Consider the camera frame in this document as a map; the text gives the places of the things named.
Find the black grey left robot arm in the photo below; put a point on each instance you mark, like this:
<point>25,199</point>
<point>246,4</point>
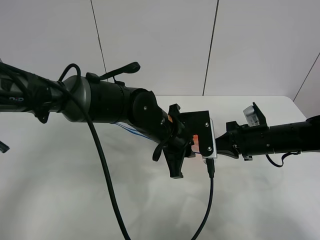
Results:
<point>81,98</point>

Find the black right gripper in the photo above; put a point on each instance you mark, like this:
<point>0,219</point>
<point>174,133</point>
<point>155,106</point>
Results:
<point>244,140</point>

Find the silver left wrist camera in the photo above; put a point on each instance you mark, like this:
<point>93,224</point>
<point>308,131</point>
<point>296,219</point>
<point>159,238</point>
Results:
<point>204,128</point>

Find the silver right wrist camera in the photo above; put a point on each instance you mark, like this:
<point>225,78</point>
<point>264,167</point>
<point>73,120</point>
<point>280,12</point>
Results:
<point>254,116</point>

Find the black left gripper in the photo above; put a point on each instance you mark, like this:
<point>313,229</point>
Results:
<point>185,126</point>

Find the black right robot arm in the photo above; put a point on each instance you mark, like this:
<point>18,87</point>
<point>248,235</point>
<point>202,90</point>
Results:
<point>296,137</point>

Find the orange toy fruit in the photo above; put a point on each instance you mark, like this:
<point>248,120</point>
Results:
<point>195,147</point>

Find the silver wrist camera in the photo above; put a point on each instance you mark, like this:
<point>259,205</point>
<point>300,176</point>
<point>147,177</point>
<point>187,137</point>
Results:
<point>254,116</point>
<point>204,128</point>

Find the clear zip bag blue seal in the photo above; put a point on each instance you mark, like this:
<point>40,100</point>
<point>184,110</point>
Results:
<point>178,133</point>

